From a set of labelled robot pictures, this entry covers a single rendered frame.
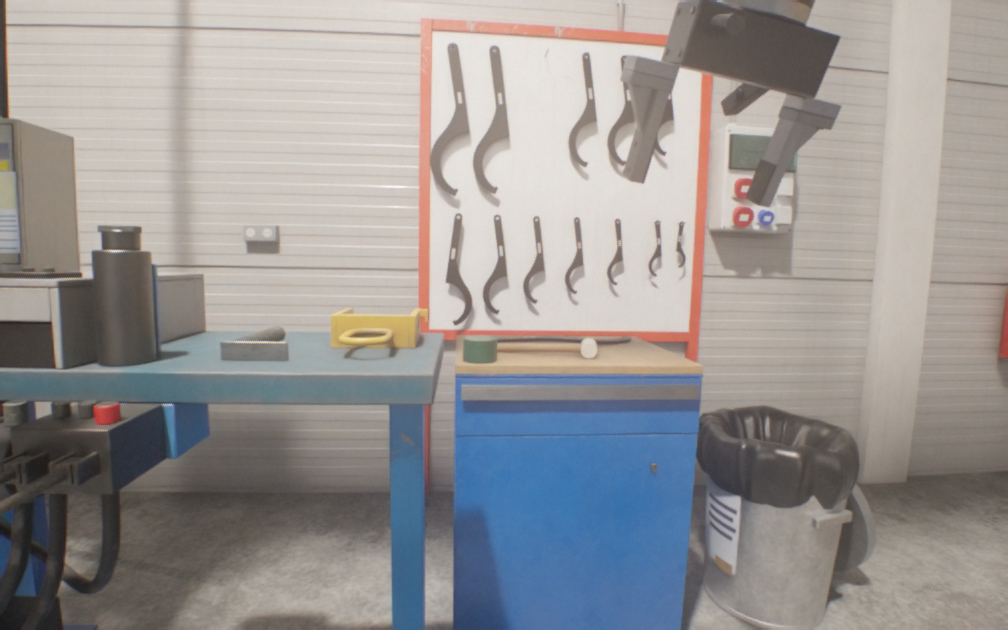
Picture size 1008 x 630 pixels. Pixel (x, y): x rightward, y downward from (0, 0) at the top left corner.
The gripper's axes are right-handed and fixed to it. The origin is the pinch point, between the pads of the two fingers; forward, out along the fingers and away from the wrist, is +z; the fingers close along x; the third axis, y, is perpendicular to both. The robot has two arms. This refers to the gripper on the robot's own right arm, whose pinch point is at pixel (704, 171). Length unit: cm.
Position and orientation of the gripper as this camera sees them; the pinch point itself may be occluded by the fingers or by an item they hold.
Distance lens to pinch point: 51.7
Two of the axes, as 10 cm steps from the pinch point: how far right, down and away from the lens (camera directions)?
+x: 9.8, 1.2, 1.6
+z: -1.8, 8.6, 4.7
